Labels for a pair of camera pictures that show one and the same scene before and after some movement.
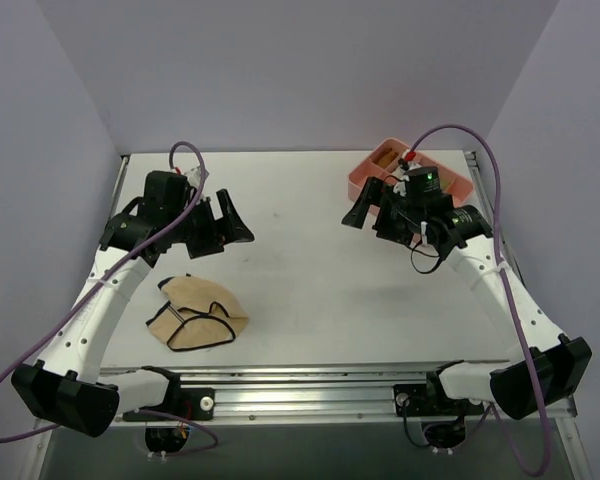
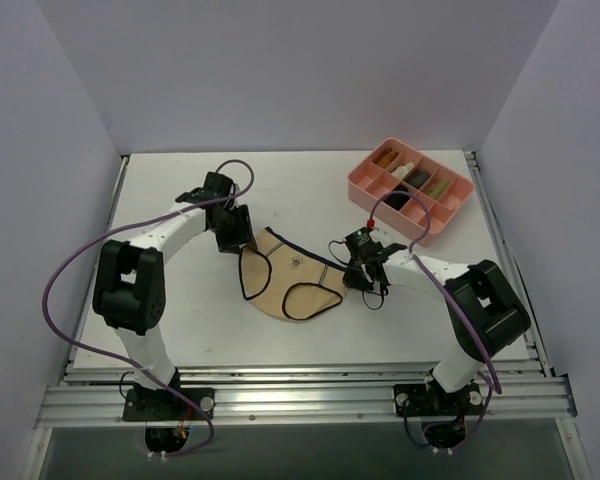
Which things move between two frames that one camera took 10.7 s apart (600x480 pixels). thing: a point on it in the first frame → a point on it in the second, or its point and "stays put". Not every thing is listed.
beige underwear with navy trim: (197, 314) → (289, 282)
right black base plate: (429, 400) stays put
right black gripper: (383, 215) → (357, 273)
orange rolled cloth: (386, 157) stays put
